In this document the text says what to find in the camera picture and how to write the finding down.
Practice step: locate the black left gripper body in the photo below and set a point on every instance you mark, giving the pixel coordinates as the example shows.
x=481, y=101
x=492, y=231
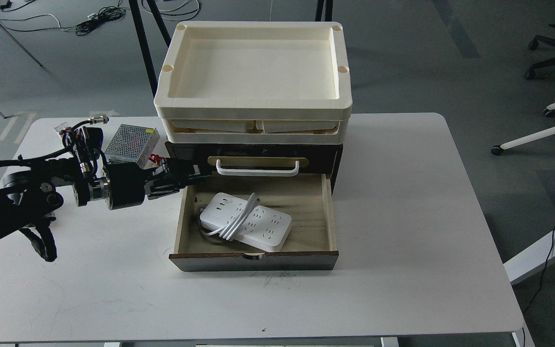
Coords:
x=127, y=184

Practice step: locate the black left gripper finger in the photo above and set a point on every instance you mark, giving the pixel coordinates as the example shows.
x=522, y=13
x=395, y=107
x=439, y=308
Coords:
x=186, y=181
x=186, y=169

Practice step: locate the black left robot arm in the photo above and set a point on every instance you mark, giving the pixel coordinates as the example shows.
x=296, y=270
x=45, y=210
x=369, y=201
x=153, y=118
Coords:
x=29, y=198

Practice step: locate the open wooden drawer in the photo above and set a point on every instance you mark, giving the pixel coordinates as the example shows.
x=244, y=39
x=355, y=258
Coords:
x=310, y=245

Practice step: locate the white red circuit breaker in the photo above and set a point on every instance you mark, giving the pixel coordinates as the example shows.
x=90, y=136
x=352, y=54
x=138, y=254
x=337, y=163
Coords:
x=61, y=129

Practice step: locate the white side table edge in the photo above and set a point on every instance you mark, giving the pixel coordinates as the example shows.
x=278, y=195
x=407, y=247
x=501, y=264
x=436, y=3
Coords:
x=532, y=259

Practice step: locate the cream plastic stacked trays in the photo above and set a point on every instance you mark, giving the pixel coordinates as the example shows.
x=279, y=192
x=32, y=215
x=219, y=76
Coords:
x=231, y=82

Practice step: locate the metal mesh power supply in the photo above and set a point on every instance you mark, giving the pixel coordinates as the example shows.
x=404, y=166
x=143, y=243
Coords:
x=132, y=143

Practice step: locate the brass valve red handle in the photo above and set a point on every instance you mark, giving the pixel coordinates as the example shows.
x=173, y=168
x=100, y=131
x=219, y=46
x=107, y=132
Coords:
x=157, y=161

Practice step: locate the white power strip with cable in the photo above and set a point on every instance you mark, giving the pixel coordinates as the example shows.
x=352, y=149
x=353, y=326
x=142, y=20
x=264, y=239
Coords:
x=231, y=218

